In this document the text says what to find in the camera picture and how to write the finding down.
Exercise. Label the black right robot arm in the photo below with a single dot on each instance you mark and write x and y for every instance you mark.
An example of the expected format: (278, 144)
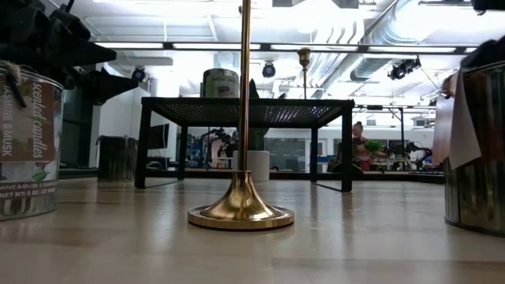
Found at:
(491, 4)

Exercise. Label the ribbed silver candle tin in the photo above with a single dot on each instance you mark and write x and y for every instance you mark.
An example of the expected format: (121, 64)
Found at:
(116, 158)

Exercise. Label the tall gold candlestick holder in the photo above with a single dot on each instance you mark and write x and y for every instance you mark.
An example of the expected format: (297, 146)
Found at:
(240, 205)

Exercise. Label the black wall monitor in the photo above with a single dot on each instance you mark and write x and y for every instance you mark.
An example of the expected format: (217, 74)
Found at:
(159, 136)

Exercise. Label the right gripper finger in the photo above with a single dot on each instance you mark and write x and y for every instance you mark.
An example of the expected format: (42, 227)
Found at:
(487, 51)

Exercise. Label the black ceiling spotlight cluster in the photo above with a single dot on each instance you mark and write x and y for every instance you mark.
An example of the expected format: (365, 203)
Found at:
(402, 69)

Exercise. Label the jasmine musk scented candle tin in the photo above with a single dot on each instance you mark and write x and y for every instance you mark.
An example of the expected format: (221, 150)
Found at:
(27, 150)

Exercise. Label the black table rail frame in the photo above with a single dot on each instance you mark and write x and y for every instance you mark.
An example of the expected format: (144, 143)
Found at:
(79, 173)

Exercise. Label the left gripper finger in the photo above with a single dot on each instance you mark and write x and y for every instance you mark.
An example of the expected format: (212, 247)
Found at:
(106, 84)
(75, 47)

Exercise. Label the snake plant in white pot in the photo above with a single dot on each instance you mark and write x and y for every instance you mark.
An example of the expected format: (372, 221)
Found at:
(258, 165)

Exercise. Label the person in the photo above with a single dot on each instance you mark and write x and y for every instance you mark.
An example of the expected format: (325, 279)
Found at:
(360, 152)

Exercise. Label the overhead light bar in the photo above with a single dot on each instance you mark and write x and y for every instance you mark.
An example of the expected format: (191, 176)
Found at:
(363, 49)

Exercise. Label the black perforated metal stand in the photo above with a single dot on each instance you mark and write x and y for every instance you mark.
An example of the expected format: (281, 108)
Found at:
(246, 112)

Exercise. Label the orange label candle tin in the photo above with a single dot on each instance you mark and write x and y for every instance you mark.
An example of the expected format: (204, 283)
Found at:
(481, 177)

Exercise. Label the green label candle tin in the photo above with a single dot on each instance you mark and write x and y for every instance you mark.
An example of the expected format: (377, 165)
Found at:
(221, 84)

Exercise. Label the black background frame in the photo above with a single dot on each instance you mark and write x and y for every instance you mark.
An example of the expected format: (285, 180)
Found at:
(401, 118)

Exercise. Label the silver ventilation duct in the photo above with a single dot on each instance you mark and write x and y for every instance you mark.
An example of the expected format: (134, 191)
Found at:
(367, 67)

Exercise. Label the small green potted plant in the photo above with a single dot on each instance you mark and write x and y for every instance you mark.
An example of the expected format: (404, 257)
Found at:
(372, 146)

